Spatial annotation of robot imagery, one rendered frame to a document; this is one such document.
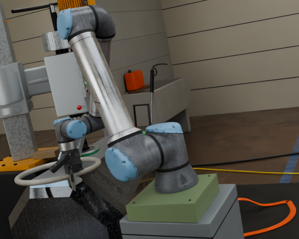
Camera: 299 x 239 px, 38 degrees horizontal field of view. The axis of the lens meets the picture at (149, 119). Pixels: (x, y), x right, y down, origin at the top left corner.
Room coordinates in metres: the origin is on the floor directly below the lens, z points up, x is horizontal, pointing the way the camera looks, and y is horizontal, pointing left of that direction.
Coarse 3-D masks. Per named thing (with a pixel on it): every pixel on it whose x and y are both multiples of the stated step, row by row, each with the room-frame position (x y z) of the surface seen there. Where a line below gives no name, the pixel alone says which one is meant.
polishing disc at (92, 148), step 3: (90, 147) 3.03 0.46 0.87; (93, 147) 3.01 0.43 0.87; (96, 147) 2.99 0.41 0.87; (84, 150) 2.97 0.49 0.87; (87, 150) 2.96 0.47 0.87; (90, 150) 2.94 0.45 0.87; (93, 150) 2.95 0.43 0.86; (81, 153) 2.91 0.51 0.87; (84, 153) 2.91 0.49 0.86; (87, 153) 2.92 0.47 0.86
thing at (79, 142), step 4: (88, 112) 3.14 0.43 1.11; (84, 136) 2.88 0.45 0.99; (76, 140) 2.86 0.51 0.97; (80, 140) 2.76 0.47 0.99; (76, 144) 2.81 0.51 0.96; (80, 144) 2.73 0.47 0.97; (80, 148) 2.70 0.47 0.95; (60, 152) 2.67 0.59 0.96; (80, 152) 2.68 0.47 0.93; (60, 156) 2.62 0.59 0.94
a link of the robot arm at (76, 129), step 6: (66, 120) 2.14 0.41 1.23; (72, 120) 2.08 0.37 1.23; (78, 120) 2.06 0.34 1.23; (84, 120) 2.09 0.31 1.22; (60, 126) 2.13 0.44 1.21; (66, 126) 2.06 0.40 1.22; (72, 126) 2.04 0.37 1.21; (78, 126) 2.05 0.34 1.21; (84, 126) 2.06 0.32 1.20; (60, 132) 2.12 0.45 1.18; (66, 132) 2.05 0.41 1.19; (72, 132) 2.03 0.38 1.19; (78, 132) 2.05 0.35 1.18; (84, 132) 2.06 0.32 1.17; (78, 138) 2.05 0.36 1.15
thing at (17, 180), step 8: (88, 160) 2.53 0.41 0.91; (96, 160) 2.40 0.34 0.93; (32, 168) 2.51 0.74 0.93; (40, 168) 2.54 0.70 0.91; (88, 168) 2.23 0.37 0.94; (16, 176) 2.34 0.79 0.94; (24, 176) 2.43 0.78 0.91; (56, 176) 2.15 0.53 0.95; (64, 176) 2.15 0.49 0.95; (24, 184) 2.18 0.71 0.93; (32, 184) 2.15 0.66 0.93; (40, 184) 2.14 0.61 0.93
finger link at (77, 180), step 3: (75, 174) 2.15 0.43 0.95; (69, 177) 2.15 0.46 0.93; (75, 177) 2.15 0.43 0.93; (78, 177) 2.15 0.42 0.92; (75, 180) 2.14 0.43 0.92; (78, 180) 2.15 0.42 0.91; (81, 180) 2.15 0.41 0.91; (72, 183) 2.12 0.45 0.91; (75, 183) 2.14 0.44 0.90; (78, 183) 2.14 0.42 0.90; (72, 186) 2.13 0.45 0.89; (75, 189) 2.14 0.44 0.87
